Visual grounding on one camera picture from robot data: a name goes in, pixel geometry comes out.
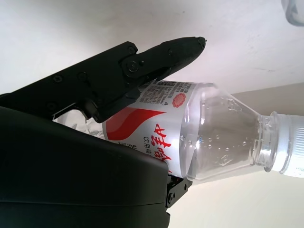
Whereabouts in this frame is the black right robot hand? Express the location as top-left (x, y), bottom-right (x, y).
top-left (0, 36), bottom-right (208, 228)

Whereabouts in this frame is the clear plastic water bottle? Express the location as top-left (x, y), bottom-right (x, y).
top-left (52, 80), bottom-right (304, 183)

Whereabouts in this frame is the clear glass cup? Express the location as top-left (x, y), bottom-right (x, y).
top-left (280, 0), bottom-right (304, 27)

